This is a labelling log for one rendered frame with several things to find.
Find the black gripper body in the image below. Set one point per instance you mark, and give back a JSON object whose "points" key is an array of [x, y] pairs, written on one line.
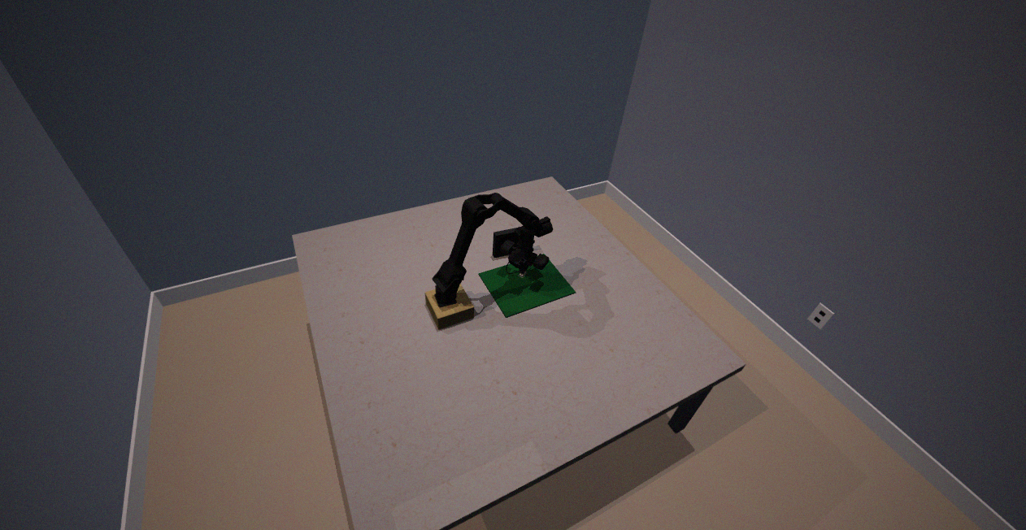
{"points": [[539, 261]]}

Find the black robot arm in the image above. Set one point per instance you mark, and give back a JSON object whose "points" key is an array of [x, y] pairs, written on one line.
{"points": [[474, 214]]}

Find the green circuit board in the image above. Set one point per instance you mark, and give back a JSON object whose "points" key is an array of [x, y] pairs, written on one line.
{"points": [[517, 292]]}

